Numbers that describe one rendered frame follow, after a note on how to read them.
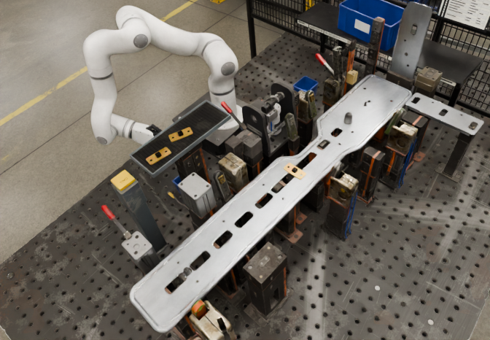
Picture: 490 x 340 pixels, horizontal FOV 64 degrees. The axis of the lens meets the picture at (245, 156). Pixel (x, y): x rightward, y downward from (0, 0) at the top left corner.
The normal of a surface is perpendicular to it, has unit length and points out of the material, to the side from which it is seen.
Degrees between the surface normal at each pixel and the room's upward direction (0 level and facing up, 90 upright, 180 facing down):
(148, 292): 0
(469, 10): 90
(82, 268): 0
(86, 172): 0
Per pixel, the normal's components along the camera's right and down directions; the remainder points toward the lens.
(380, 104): -0.09, -0.65
